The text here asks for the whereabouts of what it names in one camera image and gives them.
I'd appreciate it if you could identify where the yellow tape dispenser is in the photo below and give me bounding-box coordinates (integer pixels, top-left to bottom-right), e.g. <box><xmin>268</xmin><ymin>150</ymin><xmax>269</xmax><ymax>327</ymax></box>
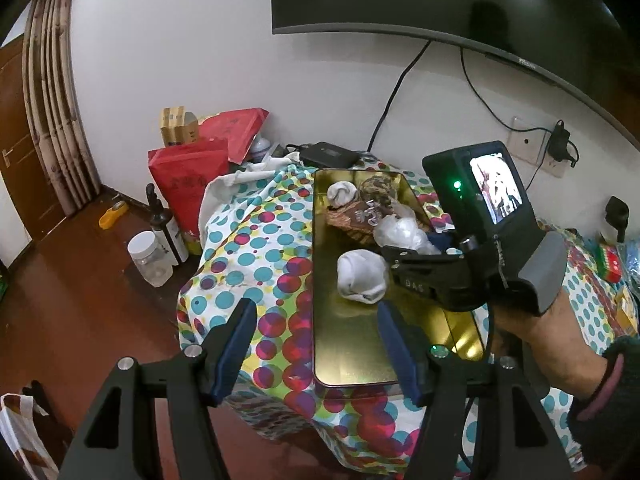
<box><xmin>98</xmin><ymin>201</ymin><xmax>128</xmax><ymax>228</ymax></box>

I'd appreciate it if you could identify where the beige wall socket plate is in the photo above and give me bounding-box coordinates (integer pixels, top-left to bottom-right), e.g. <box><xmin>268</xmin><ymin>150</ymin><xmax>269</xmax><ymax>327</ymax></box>
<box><xmin>506</xmin><ymin>116</ymin><xmax>548</xmax><ymax>165</ymax></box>

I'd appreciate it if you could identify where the tall red gift bag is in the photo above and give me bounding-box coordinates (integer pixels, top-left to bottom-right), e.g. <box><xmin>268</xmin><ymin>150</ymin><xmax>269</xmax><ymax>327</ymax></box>
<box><xmin>148</xmin><ymin>139</ymin><xmax>228</xmax><ymax>256</ymax></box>

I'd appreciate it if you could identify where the black clip holder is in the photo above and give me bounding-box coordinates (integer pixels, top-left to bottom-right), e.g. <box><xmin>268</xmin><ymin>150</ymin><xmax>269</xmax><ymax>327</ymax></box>
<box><xmin>602</xmin><ymin>196</ymin><xmax>631</xmax><ymax>243</ymax></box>

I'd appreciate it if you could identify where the white wall power socket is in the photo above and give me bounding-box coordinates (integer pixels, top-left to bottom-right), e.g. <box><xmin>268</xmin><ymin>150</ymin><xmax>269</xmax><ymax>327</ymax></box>
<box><xmin>542</xmin><ymin>152</ymin><xmax>571</xmax><ymax>179</ymax></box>

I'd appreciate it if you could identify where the brown wooden door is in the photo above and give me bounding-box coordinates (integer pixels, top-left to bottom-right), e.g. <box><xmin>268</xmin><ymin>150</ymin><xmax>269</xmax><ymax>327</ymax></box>
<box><xmin>0</xmin><ymin>35</ymin><xmax>68</xmax><ymax>241</ymax></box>

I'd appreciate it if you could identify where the white plastic shopping bag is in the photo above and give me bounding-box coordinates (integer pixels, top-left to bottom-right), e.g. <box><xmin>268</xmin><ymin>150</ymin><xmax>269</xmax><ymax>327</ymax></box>
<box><xmin>0</xmin><ymin>392</ymin><xmax>61</xmax><ymax>480</ymax></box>

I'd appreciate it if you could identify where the small white appliance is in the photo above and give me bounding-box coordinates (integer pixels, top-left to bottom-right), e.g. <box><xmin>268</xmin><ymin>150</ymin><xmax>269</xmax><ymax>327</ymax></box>
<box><xmin>248</xmin><ymin>135</ymin><xmax>273</xmax><ymax>163</ymax></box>

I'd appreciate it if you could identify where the small yellow box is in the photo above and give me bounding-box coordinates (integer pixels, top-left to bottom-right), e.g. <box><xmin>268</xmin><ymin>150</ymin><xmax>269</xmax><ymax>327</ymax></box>
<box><xmin>612</xmin><ymin>290</ymin><xmax>640</xmax><ymax>336</ymax></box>

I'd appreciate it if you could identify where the cardboard box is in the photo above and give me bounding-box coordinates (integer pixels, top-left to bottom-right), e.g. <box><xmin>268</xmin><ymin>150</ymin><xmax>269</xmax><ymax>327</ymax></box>
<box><xmin>160</xmin><ymin>106</ymin><xmax>200</xmax><ymax>147</ymax></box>

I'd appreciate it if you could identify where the black set-top box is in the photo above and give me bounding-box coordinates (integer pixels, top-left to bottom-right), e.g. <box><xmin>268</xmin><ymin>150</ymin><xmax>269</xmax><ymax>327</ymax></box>
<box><xmin>299</xmin><ymin>141</ymin><xmax>362</xmax><ymax>168</ymax></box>

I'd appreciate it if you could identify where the black power adapter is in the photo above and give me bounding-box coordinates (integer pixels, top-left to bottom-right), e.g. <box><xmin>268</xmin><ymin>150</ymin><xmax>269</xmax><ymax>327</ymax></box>
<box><xmin>545</xmin><ymin>120</ymin><xmax>572</xmax><ymax>163</ymax></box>

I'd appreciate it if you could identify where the bluish clear plastic bag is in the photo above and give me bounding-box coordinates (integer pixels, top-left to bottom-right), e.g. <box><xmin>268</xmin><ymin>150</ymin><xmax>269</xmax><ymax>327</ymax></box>
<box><xmin>620</xmin><ymin>240</ymin><xmax>640</xmax><ymax>291</ymax></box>

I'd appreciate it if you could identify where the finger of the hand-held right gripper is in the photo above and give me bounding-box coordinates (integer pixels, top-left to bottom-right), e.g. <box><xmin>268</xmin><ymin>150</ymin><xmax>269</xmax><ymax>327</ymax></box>
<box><xmin>427</xmin><ymin>230</ymin><xmax>476</xmax><ymax>257</ymax></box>
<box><xmin>381</xmin><ymin>243</ymin><xmax>468</xmax><ymax>295</ymax></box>

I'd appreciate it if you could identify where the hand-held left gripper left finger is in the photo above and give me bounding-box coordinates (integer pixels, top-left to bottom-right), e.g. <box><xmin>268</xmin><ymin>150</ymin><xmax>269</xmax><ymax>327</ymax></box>
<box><xmin>57</xmin><ymin>298</ymin><xmax>259</xmax><ymax>480</ymax></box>

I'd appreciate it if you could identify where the brown snack bag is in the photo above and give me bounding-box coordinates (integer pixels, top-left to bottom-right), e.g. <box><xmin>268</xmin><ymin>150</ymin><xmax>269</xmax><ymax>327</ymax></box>
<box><xmin>326</xmin><ymin>199</ymin><xmax>418</xmax><ymax>246</ymax></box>

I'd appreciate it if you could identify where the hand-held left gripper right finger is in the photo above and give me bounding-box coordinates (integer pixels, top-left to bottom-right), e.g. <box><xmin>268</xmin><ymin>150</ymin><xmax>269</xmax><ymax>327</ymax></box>
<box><xmin>376</xmin><ymin>302</ymin><xmax>573</xmax><ymax>480</ymax></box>

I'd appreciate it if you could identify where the person's right hand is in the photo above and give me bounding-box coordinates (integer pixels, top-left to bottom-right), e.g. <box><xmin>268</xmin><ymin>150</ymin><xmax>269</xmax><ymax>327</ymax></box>
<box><xmin>487</xmin><ymin>287</ymin><xmax>609</xmax><ymax>397</ymax></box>

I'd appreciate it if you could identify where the patterned brown curtain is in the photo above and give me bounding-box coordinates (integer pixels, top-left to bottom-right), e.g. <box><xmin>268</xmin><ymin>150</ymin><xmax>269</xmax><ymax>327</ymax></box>
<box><xmin>22</xmin><ymin>0</ymin><xmax>103</xmax><ymax>216</ymax></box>

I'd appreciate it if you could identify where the white sock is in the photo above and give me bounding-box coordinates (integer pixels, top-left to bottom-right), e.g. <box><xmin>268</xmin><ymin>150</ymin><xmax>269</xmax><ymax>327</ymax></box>
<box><xmin>326</xmin><ymin>180</ymin><xmax>358</xmax><ymax>208</ymax></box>
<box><xmin>336</xmin><ymin>249</ymin><xmax>390</xmax><ymax>305</ymax></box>

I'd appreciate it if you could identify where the black cable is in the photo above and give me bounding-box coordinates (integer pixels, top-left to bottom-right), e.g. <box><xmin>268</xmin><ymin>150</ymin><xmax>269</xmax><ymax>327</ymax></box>
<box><xmin>367</xmin><ymin>40</ymin><xmax>432</xmax><ymax>153</ymax></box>
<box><xmin>460</xmin><ymin>49</ymin><xmax>516</xmax><ymax>133</ymax></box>

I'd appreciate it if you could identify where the dark glass bottle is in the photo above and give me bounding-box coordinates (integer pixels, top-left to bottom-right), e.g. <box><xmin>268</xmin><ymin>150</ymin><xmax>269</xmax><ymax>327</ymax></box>
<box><xmin>145</xmin><ymin>184</ymin><xmax>190</xmax><ymax>266</ymax></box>

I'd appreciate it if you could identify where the polka dot tablecloth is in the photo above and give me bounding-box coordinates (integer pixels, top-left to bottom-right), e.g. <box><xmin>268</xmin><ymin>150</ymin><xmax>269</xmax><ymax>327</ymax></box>
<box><xmin>177</xmin><ymin>152</ymin><xmax>640</xmax><ymax>471</ymax></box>

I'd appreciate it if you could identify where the clear jar white lid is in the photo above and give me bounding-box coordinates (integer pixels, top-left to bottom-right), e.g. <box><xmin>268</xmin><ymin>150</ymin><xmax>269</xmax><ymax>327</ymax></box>
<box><xmin>127</xmin><ymin>231</ymin><xmax>173</xmax><ymax>288</ymax></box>

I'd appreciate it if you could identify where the red and green box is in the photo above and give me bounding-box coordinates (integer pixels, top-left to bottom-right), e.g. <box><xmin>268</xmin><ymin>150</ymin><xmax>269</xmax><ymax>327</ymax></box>
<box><xmin>595</xmin><ymin>242</ymin><xmax>626</xmax><ymax>283</ymax></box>

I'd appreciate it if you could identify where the gold metal tin box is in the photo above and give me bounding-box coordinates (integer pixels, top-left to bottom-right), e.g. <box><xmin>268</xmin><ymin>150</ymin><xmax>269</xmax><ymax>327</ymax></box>
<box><xmin>311</xmin><ymin>169</ymin><xmax>488</xmax><ymax>388</ymax></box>

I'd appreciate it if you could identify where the clear plastic bag bundle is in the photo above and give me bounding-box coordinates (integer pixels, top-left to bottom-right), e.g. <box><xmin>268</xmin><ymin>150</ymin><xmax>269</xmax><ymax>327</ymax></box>
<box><xmin>372</xmin><ymin>215</ymin><xmax>441</xmax><ymax>256</ymax></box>

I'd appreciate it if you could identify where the flat red gift bag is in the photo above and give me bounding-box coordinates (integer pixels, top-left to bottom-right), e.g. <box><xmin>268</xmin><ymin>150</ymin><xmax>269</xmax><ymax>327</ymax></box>
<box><xmin>197</xmin><ymin>107</ymin><xmax>270</xmax><ymax>165</ymax></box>

